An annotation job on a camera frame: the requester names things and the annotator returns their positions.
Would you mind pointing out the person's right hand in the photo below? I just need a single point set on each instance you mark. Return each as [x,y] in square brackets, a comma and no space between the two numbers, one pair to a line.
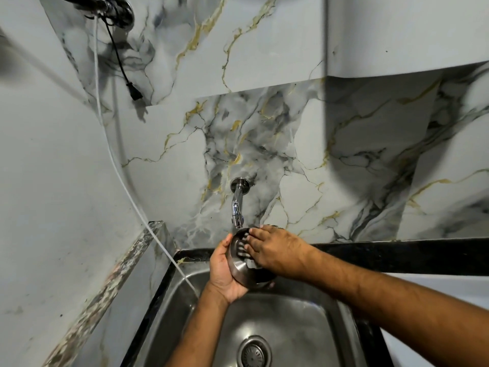
[277,252]

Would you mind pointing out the person's left hand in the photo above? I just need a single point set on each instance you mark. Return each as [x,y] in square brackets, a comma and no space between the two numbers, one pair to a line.
[223,277]

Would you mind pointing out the person's right fingers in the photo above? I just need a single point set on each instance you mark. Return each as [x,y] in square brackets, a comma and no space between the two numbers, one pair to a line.
[255,242]

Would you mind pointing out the person's left thumb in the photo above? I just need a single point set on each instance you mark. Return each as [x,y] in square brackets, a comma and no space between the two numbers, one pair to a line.
[228,243]

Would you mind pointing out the round steel bowl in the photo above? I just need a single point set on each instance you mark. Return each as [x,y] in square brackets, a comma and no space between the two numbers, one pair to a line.
[246,265]

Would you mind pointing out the person's right forearm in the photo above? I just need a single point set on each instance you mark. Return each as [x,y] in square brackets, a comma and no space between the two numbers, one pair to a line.
[397,305]

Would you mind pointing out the person's left forearm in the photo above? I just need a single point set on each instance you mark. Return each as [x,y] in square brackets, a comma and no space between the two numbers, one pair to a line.
[198,328]

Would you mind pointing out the stainless steel sink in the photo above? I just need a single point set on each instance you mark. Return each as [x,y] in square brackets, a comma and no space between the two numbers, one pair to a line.
[252,321]

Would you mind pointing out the steel sink drain strainer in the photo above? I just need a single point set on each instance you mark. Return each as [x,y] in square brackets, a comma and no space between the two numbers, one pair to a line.
[253,352]

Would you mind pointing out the chrome wall tap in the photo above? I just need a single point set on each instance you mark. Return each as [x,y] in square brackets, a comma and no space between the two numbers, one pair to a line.
[238,202]

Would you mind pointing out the chrome wall fixture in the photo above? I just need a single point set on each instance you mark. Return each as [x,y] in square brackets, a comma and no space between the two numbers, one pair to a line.
[103,7]

